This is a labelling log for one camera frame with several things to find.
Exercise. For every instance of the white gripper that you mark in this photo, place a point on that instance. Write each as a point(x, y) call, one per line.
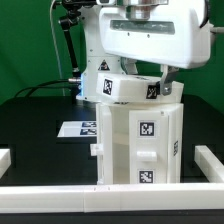
point(176, 34)

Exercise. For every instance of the white cabinet top block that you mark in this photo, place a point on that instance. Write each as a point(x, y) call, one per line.
point(120, 88)

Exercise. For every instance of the white cabinet body box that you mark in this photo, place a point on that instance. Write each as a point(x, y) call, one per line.
point(120, 129)

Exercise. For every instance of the white cabinet door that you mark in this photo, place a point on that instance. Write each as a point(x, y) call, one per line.
point(103, 148)
point(148, 144)

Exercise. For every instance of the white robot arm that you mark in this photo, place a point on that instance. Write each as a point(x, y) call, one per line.
point(98, 60)

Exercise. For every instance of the white U-shaped obstacle fence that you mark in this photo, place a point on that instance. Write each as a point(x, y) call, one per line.
point(110, 198)

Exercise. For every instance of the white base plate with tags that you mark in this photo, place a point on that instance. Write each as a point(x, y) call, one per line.
point(78, 129)

